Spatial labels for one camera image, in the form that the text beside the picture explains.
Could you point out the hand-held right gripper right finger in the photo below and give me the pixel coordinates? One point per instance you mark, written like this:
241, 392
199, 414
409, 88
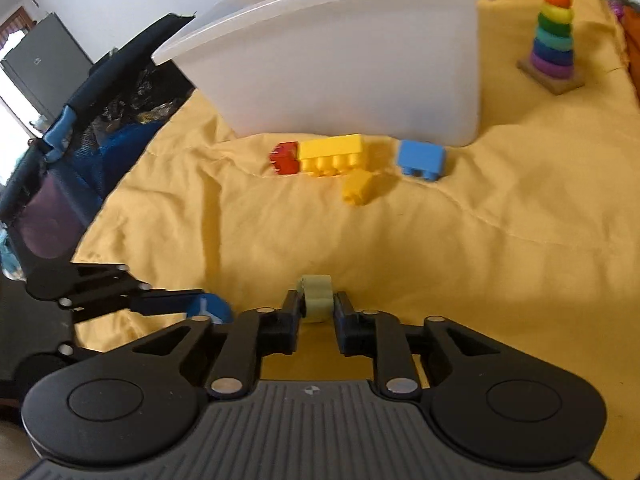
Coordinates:
345, 320

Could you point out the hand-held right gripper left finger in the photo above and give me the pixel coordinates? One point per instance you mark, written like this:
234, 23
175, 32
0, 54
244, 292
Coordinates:
290, 320

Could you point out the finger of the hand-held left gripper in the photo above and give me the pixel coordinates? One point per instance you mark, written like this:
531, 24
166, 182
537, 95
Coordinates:
165, 304
75, 351

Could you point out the pale green toy piece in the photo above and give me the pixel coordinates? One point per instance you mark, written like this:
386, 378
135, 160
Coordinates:
315, 297

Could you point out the blue round airplane disc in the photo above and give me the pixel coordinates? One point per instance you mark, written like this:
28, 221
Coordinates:
217, 307

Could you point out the red toy brick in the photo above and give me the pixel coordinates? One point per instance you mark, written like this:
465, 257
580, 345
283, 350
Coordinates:
285, 160

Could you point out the translucent white plastic bin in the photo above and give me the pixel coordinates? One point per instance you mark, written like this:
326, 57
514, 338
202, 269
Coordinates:
350, 60

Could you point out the small yellow toy brick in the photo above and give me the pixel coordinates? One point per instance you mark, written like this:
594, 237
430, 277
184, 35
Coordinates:
357, 187

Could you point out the long yellow toy brick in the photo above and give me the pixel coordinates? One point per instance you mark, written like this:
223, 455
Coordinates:
330, 152

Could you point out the yellow quilted blanket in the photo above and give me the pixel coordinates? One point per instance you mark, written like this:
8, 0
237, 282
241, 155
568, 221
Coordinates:
500, 235

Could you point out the blue frog print brick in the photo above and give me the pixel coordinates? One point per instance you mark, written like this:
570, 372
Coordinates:
420, 157

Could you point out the orange flat box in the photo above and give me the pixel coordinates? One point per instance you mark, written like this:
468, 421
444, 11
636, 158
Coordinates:
634, 45

